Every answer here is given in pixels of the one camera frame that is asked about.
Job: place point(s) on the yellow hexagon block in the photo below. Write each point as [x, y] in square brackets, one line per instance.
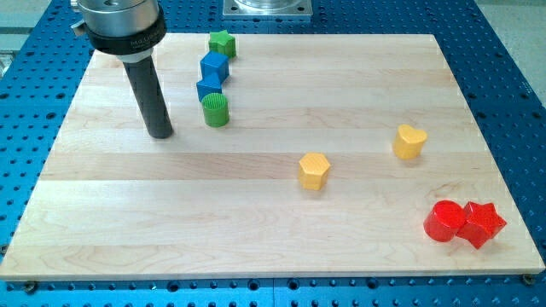
[313, 171]

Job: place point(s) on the red cylinder block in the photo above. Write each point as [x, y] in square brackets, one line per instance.
[444, 220]

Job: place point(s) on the red star block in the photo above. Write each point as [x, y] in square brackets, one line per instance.
[482, 223]

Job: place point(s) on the green cylinder block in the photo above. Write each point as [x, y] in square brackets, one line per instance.
[215, 109]

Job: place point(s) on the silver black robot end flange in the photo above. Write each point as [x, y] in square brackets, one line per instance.
[127, 29]

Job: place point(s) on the blue perforated metal table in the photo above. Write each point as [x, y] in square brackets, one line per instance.
[41, 82]

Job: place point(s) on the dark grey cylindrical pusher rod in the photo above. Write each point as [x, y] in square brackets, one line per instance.
[149, 97]

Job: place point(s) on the light wooden board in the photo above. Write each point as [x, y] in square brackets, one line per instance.
[112, 203]

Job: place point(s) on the blue cube block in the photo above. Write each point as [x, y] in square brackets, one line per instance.
[215, 63]

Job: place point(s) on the green star block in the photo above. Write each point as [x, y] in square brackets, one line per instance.
[222, 42]

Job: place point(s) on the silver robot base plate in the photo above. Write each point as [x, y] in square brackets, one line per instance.
[267, 8]

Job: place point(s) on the blue triangular block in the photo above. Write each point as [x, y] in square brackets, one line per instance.
[207, 85]

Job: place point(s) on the yellow heart block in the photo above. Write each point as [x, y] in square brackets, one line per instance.
[409, 142]

